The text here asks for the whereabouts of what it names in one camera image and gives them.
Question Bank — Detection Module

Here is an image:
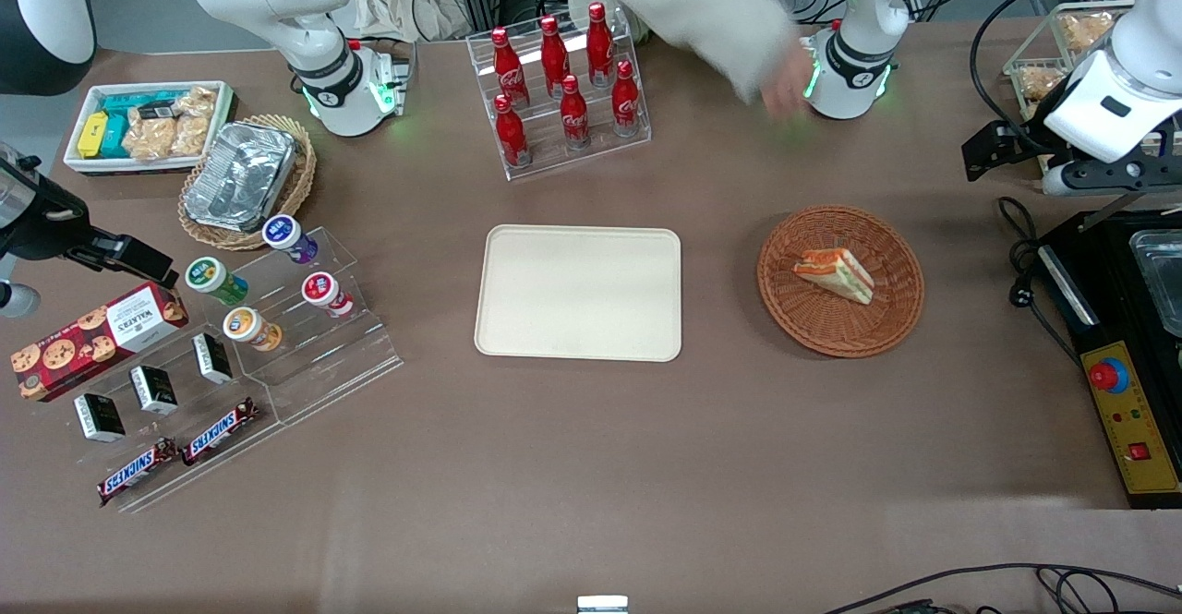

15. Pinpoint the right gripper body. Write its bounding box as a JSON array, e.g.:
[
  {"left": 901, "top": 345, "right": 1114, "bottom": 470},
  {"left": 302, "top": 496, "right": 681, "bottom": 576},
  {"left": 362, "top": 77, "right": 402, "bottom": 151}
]
[{"left": 0, "top": 143, "right": 93, "bottom": 264}]

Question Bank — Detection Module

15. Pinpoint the triangle sandwich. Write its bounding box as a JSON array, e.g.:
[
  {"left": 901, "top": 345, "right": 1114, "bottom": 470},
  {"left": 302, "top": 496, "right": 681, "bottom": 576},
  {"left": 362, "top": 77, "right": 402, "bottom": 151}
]
[{"left": 793, "top": 247, "right": 875, "bottom": 306}]

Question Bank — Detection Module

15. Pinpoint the aluminium foil tray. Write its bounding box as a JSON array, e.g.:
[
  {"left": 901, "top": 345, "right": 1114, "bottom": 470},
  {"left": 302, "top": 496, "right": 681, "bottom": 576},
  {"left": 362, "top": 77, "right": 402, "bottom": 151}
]
[{"left": 183, "top": 122, "right": 298, "bottom": 233}]

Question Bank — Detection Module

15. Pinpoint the metal machine tray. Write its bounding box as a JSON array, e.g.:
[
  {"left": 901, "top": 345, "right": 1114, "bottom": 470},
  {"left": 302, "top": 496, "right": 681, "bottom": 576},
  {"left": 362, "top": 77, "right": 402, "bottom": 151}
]
[{"left": 1128, "top": 229, "right": 1182, "bottom": 339}]

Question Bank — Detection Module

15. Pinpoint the oval wicker basket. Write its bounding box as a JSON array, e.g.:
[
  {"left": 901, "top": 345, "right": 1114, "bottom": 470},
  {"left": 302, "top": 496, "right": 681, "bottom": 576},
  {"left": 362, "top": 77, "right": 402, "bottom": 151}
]
[{"left": 178, "top": 114, "right": 318, "bottom": 252}]

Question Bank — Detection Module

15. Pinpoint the round brown wicker basket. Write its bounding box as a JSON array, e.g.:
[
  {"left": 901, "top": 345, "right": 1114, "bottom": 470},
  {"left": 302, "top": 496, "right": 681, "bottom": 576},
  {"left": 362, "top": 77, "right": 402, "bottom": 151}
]
[{"left": 757, "top": 205, "right": 925, "bottom": 358}]

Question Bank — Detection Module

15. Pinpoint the cream rectangular tray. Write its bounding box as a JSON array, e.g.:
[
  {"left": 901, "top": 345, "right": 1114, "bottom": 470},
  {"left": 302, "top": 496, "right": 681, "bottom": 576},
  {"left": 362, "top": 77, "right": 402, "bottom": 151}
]
[{"left": 474, "top": 224, "right": 682, "bottom": 363}]

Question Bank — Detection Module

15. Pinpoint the person's bare hand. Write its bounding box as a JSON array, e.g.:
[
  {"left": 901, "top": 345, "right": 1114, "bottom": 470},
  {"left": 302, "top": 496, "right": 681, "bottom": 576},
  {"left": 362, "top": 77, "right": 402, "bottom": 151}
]
[{"left": 759, "top": 45, "right": 816, "bottom": 124}]

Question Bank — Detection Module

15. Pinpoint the white plastic bin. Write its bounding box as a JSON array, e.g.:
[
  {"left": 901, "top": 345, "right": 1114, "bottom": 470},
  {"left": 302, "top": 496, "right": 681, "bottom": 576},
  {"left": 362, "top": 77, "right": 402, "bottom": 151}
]
[{"left": 63, "top": 80, "right": 237, "bottom": 177}]

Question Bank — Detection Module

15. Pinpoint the green lid yogurt cup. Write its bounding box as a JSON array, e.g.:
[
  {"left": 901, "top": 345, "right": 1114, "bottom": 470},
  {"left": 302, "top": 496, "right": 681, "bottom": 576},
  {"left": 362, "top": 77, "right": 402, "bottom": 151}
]
[{"left": 185, "top": 257, "right": 249, "bottom": 307}]

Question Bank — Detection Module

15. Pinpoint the packed pastry snack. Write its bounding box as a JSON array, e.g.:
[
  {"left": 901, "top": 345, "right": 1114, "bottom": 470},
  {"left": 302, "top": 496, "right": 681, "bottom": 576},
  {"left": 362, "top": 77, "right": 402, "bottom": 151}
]
[
  {"left": 1057, "top": 9, "right": 1120, "bottom": 57},
  {"left": 1016, "top": 65, "right": 1068, "bottom": 103}
]

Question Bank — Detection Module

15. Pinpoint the metal machine lever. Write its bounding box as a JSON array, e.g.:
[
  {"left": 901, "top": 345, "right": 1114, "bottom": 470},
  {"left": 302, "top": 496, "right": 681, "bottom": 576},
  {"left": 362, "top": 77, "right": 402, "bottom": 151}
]
[{"left": 1079, "top": 191, "right": 1152, "bottom": 233}]

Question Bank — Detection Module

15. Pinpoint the red Walkers cookie box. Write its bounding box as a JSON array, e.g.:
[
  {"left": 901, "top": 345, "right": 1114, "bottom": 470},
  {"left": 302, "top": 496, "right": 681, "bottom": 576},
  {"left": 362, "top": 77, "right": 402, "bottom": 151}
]
[{"left": 11, "top": 282, "right": 189, "bottom": 403}]

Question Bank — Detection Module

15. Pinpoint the yellow snack box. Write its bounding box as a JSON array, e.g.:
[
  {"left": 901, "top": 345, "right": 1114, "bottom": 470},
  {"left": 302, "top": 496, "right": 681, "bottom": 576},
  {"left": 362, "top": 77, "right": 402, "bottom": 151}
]
[{"left": 77, "top": 112, "right": 111, "bottom": 160}]

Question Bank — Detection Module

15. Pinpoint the clear bag of cookies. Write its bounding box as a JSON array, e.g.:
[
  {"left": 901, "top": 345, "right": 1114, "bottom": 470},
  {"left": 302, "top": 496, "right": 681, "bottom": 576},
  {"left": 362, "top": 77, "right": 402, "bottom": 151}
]
[
  {"left": 124, "top": 115, "right": 182, "bottom": 162},
  {"left": 171, "top": 87, "right": 219, "bottom": 156}
]

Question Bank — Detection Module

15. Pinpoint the short teal snack box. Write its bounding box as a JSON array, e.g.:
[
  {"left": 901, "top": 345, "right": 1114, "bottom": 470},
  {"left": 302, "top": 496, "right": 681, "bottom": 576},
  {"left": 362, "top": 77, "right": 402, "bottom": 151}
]
[{"left": 98, "top": 112, "right": 131, "bottom": 159}]

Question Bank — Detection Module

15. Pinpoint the small black box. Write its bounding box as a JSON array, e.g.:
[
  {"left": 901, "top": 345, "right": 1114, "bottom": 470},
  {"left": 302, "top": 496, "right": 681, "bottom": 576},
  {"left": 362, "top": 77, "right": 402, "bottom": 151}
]
[
  {"left": 128, "top": 366, "right": 179, "bottom": 416},
  {"left": 73, "top": 393, "right": 127, "bottom": 443},
  {"left": 192, "top": 332, "right": 234, "bottom": 386}
]

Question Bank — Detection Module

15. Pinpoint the orange yogurt cup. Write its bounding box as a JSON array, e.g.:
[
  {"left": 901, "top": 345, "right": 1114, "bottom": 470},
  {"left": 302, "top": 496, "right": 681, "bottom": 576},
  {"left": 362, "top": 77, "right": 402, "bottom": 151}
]
[{"left": 223, "top": 307, "right": 283, "bottom": 354}]

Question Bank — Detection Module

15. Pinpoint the long teal snack box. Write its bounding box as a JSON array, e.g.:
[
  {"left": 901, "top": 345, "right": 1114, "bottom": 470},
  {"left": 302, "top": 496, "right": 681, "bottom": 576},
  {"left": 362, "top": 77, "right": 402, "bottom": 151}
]
[{"left": 100, "top": 91, "right": 182, "bottom": 117}]

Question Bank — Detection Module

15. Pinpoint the purple lid yogurt cup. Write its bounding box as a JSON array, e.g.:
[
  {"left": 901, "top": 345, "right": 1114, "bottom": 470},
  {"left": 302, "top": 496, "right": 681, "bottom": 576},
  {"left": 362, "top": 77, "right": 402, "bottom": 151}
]
[{"left": 262, "top": 214, "right": 320, "bottom": 266}]

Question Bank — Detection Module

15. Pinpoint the clear acrylic step stand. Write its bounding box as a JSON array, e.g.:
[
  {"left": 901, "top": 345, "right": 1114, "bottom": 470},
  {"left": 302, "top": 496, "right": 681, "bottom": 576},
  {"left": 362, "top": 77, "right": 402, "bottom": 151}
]
[
  {"left": 69, "top": 323, "right": 283, "bottom": 515},
  {"left": 217, "top": 224, "right": 405, "bottom": 427}
]

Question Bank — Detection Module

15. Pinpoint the black sealing machine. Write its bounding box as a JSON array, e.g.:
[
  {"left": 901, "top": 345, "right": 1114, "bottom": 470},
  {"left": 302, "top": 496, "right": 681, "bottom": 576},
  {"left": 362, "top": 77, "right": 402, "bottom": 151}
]
[{"left": 1036, "top": 211, "right": 1182, "bottom": 511}]

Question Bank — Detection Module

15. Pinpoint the red lid yogurt cup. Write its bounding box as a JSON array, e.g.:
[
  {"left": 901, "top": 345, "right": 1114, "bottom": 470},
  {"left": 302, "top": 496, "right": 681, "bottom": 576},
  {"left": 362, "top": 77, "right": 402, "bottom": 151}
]
[{"left": 302, "top": 271, "right": 356, "bottom": 319}]

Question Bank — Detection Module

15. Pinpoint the Snickers bar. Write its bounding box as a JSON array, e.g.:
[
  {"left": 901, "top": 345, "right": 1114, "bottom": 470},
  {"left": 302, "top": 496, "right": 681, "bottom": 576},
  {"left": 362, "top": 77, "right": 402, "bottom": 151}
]
[
  {"left": 181, "top": 398, "right": 260, "bottom": 467},
  {"left": 97, "top": 438, "right": 179, "bottom": 508}
]

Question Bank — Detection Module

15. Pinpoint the yellow control panel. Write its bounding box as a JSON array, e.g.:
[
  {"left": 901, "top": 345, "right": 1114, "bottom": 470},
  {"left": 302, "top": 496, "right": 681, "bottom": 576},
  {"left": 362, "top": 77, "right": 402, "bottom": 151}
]
[{"left": 1080, "top": 342, "right": 1182, "bottom": 496}]

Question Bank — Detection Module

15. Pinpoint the crumpled white bag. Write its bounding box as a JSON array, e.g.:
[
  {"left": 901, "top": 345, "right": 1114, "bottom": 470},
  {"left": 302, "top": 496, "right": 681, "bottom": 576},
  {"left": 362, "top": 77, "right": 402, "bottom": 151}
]
[{"left": 349, "top": 0, "right": 474, "bottom": 42}]

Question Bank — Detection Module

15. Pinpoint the red cola bottle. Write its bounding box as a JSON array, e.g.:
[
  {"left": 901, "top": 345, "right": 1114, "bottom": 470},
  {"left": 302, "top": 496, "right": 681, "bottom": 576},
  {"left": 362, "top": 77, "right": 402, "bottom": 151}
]
[
  {"left": 494, "top": 94, "right": 532, "bottom": 169},
  {"left": 587, "top": 2, "right": 617, "bottom": 88},
  {"left": 491, "top": 27, "right": 530, "bottom": 108},
  {"left": 560, "top": 75, "right": 592, "bottom": 150},
  {"left": 611, "top": 60, "right": 642, "bottom": 138},
  {"left": 539, "top": 16, "right": 572, "bottom": 99}
]

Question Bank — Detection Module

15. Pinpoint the clear acrylic bottle rack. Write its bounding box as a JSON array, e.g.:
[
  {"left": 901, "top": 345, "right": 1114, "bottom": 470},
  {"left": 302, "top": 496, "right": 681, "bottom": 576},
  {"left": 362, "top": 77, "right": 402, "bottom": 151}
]
[{"left": 466, "top": 5, "right": 652, "bottom": 182}]

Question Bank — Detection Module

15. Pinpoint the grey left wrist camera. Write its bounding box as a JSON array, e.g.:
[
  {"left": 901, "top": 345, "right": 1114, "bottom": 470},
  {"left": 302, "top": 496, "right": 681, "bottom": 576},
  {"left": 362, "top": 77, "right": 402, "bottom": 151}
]
[{"left": 1042, "top": 160, "right": 1182, "bottom": 198}]

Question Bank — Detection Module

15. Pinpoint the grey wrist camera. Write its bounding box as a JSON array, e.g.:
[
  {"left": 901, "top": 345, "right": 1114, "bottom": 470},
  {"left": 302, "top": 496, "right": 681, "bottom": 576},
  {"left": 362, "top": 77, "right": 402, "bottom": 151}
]
[
  {"left": 1042, "top": 160, "right": 1182, "bottom": 198},
  {"left": 0, "top": 282, "right": 42, "bottom": 319}
]

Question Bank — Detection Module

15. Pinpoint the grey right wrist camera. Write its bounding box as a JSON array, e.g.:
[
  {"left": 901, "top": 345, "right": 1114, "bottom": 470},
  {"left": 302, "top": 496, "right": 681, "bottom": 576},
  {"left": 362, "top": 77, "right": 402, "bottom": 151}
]
[{"left": 0, "top": 282, "right": 42, "bottom": 319}]

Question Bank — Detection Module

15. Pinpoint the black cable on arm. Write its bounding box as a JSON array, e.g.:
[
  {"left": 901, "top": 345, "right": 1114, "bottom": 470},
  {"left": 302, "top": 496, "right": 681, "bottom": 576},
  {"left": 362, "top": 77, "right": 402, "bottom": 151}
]
[{"left": 968, "top": 0, "right": 1111, "bottom": 131}]

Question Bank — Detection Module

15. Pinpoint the white wire rack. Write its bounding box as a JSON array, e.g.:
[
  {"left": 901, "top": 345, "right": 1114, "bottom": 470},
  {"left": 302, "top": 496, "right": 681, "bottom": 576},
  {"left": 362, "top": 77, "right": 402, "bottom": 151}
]
[{"left": 1003, "top": 0, "right": 1182, "bottom": 177}]

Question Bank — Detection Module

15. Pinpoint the black power cable with plug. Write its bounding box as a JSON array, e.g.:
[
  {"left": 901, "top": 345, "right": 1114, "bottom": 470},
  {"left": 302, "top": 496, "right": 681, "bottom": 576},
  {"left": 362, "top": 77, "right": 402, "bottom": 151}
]
[{"left": 995, "top": 196, "right": 1083, "bottom": 367}]

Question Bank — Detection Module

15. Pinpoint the thin black cable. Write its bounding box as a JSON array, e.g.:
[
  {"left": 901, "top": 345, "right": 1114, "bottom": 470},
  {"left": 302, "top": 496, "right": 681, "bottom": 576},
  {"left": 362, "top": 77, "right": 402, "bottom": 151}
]
[{"left": 820, "top": 562, "right": 1182, "bottom": 614}]

